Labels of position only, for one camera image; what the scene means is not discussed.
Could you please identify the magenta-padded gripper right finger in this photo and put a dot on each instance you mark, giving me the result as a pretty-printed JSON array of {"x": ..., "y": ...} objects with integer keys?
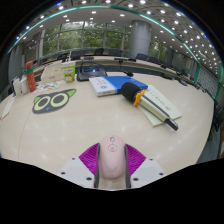
[{"x": 136, "y": 160}]

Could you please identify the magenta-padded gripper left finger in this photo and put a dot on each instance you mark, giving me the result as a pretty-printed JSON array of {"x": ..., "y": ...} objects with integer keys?
[{"x": 87, "y": 160}]

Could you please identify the pink computer mouse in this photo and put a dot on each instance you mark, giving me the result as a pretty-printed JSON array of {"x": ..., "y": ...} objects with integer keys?
[{"x": 112, "y": 156}]

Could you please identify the cat-shaped grey green mouse pad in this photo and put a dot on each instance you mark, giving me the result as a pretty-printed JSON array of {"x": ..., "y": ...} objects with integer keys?
[{"x": 53, "y": 101}]

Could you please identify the pale green notepad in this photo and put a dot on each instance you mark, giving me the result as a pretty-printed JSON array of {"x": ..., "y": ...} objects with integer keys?
[{"x": 170, "y": 106}]

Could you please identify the blue and white book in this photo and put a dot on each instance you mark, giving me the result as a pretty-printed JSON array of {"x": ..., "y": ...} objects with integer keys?
[{"x": 113, "y": 85}]

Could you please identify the dark conference microphone unit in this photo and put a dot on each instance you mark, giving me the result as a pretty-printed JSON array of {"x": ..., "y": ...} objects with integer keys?
[{"x": 91, "y": 75}]

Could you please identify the white compartment box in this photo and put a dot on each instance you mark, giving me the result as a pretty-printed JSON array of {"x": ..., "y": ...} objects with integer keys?
[{"x": 51, "y": 74}]

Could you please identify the white paper sheet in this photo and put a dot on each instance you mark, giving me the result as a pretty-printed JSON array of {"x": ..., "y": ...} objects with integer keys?
[{"x": 7, "y": 107}]

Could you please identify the white mug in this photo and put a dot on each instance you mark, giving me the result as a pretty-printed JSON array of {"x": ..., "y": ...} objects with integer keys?
[{"x": 24, "y": 86}]

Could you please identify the red bottle with green band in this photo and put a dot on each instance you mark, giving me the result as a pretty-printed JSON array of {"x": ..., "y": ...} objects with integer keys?
[{"x": 30, "y": 78}]

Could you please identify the white ribbed cup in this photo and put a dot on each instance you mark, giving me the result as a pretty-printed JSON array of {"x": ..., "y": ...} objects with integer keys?
[{"x": 16, "y": 87}]

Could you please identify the group of black office chairs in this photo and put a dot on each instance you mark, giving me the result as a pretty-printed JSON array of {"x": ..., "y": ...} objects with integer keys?
[{"x": 141, "y": 56}]

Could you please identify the group of ceiling lights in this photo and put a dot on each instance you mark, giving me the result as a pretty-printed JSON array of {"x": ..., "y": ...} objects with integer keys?
[{"x": 130, "y": 5}]

